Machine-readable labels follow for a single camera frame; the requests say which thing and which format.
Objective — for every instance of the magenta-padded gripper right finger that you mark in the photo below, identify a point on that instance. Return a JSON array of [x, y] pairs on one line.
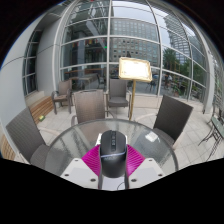
[[143, 171]]

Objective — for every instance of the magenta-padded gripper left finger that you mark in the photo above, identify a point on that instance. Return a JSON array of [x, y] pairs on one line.
[[81, 171]]

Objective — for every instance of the black computer mouse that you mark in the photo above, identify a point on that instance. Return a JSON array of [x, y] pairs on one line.
[[113, 153]]

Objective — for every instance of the gold framed menu stand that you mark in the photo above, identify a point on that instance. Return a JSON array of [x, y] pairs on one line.
[[135, 69]]

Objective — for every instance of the wooden slat bench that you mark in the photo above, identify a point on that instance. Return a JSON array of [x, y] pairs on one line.
[[6, 148], [40, 108]]

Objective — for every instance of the dark metal patio table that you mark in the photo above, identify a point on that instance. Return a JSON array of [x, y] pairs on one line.
[[215, 128]]

